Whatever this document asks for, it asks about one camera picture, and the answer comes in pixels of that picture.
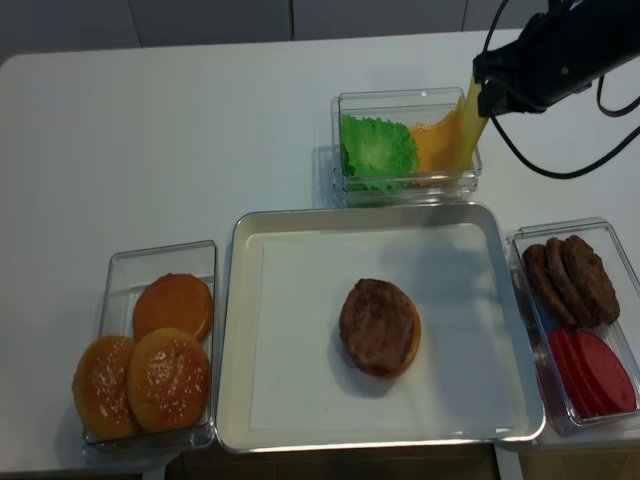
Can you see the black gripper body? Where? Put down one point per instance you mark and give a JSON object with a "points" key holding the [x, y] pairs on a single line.
{"points": [[561, 52]]}

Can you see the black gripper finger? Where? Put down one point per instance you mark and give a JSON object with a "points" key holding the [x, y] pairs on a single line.
{"points": [[491, 100]]}

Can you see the yellow cheese slice top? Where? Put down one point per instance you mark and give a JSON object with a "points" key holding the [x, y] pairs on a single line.
{"points": [[471, 125]]}

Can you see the yellow cheese slice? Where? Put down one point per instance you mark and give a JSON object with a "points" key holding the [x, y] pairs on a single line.
{"points": [[439, 145], [471, 125]]}

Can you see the clear lettuce cheese container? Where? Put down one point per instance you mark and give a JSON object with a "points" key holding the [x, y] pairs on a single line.
{"points": [[409, 107]]}

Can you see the green lettuce leaf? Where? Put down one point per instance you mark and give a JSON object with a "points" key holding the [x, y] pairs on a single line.
{"points": [[381, 153]]}

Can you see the yellow cheese slice lower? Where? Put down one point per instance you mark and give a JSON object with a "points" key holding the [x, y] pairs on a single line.
{"points": [[439, 145]]}

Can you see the brown patty right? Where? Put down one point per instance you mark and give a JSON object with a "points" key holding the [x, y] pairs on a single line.
{"points": [[586, 271]]}

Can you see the brown patty left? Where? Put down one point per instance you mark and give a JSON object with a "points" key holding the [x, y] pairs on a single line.
{"points": [[534, 260]]}

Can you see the clear patty tomato container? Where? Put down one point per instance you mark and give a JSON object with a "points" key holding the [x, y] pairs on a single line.
{"points": [[563, 422]]}

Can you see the brown patty middle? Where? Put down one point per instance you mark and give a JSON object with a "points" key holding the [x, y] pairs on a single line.
{"points": [[565, 287]]}

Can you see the brown meat patty on bun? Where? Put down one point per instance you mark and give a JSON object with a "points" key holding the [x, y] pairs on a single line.
{"points": [[376, 327]]}

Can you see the bottom burger bun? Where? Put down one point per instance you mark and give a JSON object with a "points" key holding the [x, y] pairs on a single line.
{"points": [[414, 345]]}

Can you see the silver metal tray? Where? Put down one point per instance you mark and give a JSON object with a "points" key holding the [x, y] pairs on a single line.
{"points": [[254, 231]]}

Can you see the red tomato slice front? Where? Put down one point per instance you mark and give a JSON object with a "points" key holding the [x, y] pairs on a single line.
{"points": [[610, 390]]}

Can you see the red tomato slice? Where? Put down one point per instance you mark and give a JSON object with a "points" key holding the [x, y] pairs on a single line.
{"points": [[571, 374], [610, 390]]}

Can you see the red tomato slice back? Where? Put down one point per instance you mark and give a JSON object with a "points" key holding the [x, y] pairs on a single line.
{"points": [[571, 374]]}

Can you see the plain bun half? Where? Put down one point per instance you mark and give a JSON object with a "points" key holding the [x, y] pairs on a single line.
{"points": [[180, 301]]}

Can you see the sesame bun top right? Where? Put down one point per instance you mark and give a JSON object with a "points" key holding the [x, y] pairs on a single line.
{"points": [[168, 380]]}

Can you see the sesame bun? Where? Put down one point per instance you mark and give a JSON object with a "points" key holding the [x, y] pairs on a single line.
{"points": [[168, 380], [99, 388]]}

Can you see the clear bun container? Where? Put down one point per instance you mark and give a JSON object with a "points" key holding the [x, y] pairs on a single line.
{"points": [[129, 273]]}

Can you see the sesame bun top left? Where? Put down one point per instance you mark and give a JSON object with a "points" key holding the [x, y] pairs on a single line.
{"points": [[99, 388]]}

